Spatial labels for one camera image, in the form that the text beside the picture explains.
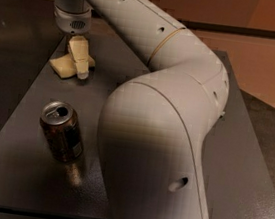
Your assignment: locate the brown soda can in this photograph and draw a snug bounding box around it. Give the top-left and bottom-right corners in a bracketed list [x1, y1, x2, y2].
[40, 101, 83, 163]

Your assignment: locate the yellow sponge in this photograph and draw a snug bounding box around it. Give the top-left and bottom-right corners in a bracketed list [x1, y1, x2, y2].
[49, 54, 95, 80]

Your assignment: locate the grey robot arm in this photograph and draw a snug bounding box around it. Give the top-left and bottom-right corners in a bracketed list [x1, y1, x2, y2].
[55, 0, 230, 219]

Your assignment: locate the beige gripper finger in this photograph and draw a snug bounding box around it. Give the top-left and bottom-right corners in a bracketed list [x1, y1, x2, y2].
[68, 35, 89, 80]

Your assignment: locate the dark side table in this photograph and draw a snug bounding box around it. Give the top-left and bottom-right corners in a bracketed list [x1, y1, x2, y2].
[0, 0, 63, 130]

